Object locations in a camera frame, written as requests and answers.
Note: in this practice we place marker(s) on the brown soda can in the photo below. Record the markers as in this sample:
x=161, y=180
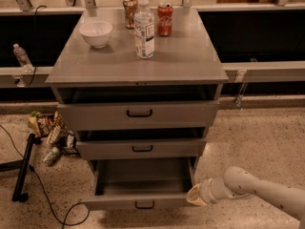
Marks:
x=130, y=7

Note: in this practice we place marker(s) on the grey top drawer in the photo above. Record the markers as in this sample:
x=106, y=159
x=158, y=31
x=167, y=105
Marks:
x=145, y=115

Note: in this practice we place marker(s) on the white ceramic bowl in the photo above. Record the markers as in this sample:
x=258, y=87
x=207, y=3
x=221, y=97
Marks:
x=96, y=33

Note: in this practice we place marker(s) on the small water bottle on ledge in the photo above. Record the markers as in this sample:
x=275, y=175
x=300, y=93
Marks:
x=23, y=58

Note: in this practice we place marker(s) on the snack bag pile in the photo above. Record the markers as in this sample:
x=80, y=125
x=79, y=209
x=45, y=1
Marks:
x=54, y=129

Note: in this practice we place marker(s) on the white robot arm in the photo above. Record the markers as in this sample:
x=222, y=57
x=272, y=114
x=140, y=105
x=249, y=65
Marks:
x=237, y=183

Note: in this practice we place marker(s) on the grey drawer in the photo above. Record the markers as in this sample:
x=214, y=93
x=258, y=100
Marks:
x=145, y=148
x=145, y=115
x=141, y=184

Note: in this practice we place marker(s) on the clear plastic water bottle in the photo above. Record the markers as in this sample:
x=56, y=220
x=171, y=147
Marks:
x=144, y=30

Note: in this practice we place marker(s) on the red coca-cola can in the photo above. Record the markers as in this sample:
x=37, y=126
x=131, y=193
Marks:
x=164, y=25

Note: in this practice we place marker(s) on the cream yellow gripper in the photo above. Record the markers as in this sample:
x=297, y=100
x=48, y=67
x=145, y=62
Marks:
x=207, y=191

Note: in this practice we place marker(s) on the grey bottom drawer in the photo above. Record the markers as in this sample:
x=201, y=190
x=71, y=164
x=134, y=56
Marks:
x=141, y=184

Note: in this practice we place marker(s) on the black stand leg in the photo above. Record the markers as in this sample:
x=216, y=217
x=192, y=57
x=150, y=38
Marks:
x=22, y=166

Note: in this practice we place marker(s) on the green white can on floor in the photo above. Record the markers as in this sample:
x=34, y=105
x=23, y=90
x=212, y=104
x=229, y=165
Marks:
x=52, y=155

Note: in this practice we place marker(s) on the hanging metal bracket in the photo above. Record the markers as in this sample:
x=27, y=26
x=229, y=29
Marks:
x=242, y=89

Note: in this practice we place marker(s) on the grey metal rail ledge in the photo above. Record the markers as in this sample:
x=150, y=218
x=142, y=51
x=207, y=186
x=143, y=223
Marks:
x=279, y=71

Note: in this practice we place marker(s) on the grey metal drawer cabinet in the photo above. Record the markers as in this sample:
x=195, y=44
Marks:
x=184, y=67

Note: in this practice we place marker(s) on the grey middle drawer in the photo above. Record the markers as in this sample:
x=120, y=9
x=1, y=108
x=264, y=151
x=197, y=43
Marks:
x=145, y=148

